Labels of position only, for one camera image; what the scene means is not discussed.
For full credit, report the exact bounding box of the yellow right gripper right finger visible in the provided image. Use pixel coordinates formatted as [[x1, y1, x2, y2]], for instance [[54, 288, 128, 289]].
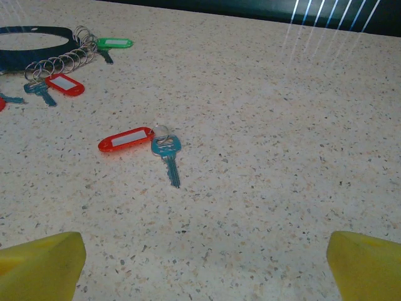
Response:
[[325, 231, 401, 301]]

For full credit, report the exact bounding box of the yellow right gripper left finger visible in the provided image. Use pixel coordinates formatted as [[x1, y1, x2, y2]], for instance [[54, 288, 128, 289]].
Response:
[[0, 231, 87, 301]]

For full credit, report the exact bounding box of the dark blue plastic ring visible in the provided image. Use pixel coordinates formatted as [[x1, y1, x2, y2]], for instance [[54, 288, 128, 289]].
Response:
[[0, 26, 82, 75]]

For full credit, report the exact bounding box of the silver chain necklace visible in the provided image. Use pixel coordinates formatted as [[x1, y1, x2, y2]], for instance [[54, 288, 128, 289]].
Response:
[[24, 24, 98, 83]]

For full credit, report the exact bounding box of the small silver split ring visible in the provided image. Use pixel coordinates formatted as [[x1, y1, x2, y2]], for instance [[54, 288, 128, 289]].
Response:
[[153, 124, 170, 140]]

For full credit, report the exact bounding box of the green plastic key tag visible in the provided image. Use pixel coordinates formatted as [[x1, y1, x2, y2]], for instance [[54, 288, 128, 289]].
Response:
[[95, 37, 135, 50]]

